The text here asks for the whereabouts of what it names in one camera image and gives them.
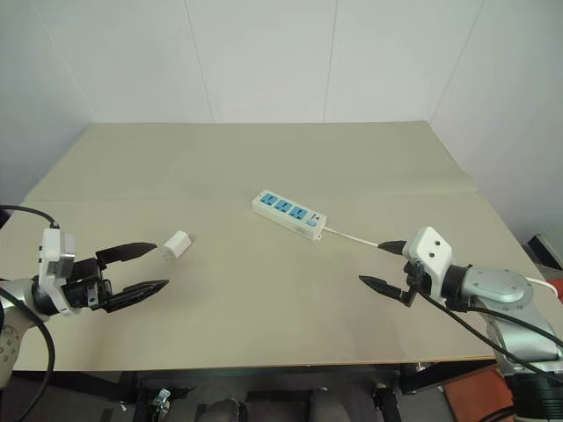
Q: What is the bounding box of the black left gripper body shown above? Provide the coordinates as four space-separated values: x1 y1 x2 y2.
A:
61 258 116 310

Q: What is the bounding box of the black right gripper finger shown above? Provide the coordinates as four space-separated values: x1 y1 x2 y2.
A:
377 239 409 257
358 275 409 305

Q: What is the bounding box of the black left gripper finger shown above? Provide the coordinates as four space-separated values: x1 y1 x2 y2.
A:
103 280 171 314
95 241 158 269

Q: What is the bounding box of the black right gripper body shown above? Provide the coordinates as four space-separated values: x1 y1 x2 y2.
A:
403 259 424 308

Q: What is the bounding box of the white plug adapter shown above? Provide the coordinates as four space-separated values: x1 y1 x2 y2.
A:
163 229 194 261

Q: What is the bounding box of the white power strip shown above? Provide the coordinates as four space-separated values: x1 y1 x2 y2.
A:
251 189 327 243

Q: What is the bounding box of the black caster wheel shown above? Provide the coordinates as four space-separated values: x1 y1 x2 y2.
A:
151 386 175 412
371 381 399 417

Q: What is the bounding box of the red floor mat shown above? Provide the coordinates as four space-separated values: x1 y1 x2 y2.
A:
441 365 515 422

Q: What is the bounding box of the dark rounded robot foot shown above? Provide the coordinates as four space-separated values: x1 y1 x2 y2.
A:
308 388 348 422
196 396 247 422

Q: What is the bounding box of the black box with grey top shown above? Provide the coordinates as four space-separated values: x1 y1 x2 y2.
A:
527 233 563 269

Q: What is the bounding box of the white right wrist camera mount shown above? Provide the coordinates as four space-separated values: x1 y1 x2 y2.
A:
403 226 454 304

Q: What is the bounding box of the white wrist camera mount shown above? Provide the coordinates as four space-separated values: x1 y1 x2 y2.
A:
403 226 454 304
36 227 77 318

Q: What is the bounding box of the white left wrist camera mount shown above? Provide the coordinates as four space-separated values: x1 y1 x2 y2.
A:
36 227 77 318

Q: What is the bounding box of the black table frame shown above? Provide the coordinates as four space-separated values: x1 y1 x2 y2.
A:
11 359 498 422

